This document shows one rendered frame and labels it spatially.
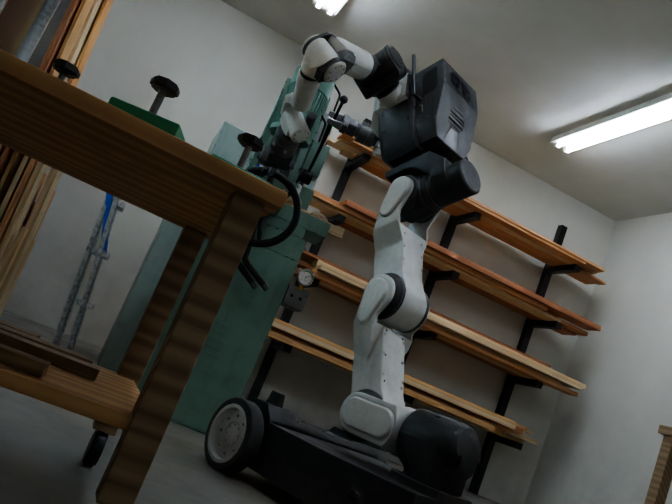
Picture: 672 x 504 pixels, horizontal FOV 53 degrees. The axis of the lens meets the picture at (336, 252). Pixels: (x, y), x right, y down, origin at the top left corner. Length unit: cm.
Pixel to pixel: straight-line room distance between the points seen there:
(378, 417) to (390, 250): 53
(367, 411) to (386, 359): 18
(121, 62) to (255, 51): 100
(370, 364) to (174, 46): 379
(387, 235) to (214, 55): 348
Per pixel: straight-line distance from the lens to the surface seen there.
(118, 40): 528
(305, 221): 259
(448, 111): 219
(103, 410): 92
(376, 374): 189
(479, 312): 574
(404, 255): 200
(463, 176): 200
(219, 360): 251
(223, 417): 196
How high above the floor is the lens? 30
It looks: 11 degrees up
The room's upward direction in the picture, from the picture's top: 22 degrees clockwise
